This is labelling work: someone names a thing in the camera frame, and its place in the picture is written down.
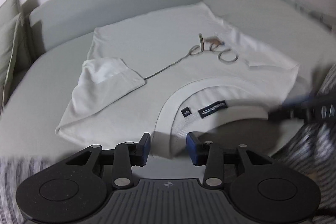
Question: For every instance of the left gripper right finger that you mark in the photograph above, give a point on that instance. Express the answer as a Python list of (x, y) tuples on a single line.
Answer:
[(207, 154)]

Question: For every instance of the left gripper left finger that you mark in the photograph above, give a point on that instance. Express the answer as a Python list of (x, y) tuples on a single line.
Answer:
[(127, 155)]

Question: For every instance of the white printed t-shirt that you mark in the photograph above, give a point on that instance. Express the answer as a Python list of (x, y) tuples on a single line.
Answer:
[(171, 72)]

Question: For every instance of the striped grey blanket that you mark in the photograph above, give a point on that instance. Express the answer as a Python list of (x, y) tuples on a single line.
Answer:
[(294, 185)]

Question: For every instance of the grey sofa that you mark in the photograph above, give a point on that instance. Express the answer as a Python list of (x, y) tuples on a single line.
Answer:
[(59, 34)]

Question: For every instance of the front grey cushion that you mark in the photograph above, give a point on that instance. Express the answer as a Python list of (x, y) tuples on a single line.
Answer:
[(12, 36)]

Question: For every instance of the grey cushion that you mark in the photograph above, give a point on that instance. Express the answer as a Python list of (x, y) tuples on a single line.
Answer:
[(12, 36), (8, 10)]

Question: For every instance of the rear grey cushion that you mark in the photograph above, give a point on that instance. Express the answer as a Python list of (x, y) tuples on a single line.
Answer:
[(8, 10)]

